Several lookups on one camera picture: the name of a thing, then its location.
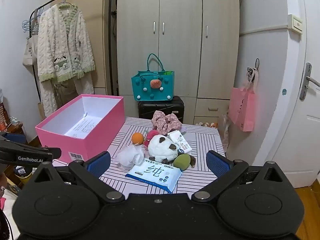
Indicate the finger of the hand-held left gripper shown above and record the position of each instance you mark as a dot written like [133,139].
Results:
[15,138]
[37,150]

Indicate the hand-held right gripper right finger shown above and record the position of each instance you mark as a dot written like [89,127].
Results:
[217,164]

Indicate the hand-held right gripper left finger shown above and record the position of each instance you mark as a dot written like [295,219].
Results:
[100,163]

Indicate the pink cardboard box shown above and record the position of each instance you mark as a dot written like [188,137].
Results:
[100,140]

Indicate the white mesh bath puff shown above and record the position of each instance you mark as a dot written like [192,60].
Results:
[130,157]

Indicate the green sponge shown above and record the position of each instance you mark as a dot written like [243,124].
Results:
[181,162]

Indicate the small tissue pack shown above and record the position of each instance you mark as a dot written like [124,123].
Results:
[182,142]

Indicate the orange ball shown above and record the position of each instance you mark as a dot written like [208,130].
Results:
[138,138]

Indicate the wet wipes pack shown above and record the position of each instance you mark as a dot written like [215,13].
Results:
[155,175]

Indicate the pink pompom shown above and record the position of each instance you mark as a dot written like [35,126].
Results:
[150,136]

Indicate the white plush toy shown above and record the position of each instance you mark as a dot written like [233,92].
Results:
[160,147]

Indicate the pink floral scrunchie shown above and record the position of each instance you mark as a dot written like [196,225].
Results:
[165,122]

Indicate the yellow container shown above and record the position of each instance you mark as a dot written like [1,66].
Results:
[23,178]

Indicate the striped tablecloth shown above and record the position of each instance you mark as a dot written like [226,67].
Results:
[205,140]

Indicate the clear plastic bag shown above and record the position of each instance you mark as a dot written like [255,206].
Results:
[226,130]

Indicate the printed paper sheet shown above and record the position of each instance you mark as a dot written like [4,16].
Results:
[82,128]

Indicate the yellow patterned bag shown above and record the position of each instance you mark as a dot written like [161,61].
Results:
[207,124]

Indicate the pink shopping bag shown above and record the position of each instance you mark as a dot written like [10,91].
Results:
[241,110]

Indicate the black suitcase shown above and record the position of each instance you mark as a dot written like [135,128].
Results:
[162,107]

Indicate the teal felt handbag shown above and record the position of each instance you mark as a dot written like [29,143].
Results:
[142,90]

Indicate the canvas tote bag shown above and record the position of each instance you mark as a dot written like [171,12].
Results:
[28,52]

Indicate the white door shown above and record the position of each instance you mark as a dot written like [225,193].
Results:
[307,142]

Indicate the white fuzzy robe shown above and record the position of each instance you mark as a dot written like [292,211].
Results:
[62,42]

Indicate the pale blue clothes hanger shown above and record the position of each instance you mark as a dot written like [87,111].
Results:
[27,27]

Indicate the beige tall cabinet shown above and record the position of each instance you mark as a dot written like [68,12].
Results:
[97,42]

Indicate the black clothes rack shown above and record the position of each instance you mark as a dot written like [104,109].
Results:
[110,42]

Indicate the beige wardrobe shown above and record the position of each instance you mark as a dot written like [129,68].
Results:
[180,42]

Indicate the wall light switch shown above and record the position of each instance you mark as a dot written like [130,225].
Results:
[296,23]

